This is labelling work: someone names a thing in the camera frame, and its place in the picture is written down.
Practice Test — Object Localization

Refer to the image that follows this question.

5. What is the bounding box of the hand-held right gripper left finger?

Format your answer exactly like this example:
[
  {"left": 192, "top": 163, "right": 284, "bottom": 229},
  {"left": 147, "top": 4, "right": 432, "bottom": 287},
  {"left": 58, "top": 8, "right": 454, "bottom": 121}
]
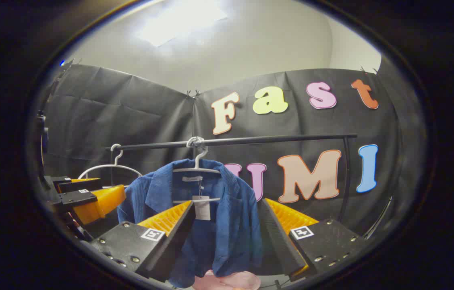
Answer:
[{"left": 90, "top": 200, "right": 195, "bottom": 282}]

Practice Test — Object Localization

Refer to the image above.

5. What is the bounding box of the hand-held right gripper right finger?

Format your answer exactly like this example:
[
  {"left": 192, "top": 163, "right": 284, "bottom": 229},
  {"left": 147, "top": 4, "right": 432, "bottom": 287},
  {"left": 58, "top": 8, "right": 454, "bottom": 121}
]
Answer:
[{"left": 257, "top": 197, "right": 366, "bottom": 282}]

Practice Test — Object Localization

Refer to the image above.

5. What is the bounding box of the blue corduroy jacket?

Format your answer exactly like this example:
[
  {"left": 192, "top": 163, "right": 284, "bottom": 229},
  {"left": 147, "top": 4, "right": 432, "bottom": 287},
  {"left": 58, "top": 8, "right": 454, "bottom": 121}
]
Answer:
[{"left": 117, "top": 158, "right": 265, "bottom": 288}]

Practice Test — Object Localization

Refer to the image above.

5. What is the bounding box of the pink laundry hamper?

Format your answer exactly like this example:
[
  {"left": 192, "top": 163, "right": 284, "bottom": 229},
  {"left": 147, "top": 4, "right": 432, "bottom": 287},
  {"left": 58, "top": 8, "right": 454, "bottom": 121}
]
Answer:
[{"left": 193, "top": 270, "right": 261, "bottom": 290}]

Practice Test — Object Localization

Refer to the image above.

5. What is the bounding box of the empty white hanger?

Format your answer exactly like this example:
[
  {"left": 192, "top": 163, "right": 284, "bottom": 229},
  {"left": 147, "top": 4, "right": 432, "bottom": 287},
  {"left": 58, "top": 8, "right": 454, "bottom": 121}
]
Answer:
[{"left": 78, "top": 144, "right": 143, "bottom": 180}]

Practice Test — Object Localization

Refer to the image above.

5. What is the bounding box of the white hanger tied to rail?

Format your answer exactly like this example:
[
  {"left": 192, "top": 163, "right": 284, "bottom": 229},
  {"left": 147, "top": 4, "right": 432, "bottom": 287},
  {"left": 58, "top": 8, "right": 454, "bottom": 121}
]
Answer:
[{"left": 172, "top": 137, "right": 222, "bottom": 204}]

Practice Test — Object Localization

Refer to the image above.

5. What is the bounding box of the black clothes rail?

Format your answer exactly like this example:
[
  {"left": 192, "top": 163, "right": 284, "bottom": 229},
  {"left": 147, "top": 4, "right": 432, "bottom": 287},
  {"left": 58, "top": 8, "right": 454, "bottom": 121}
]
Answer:
[{"left": 105, "top": 134, "right": 358, "bottom": 224}]

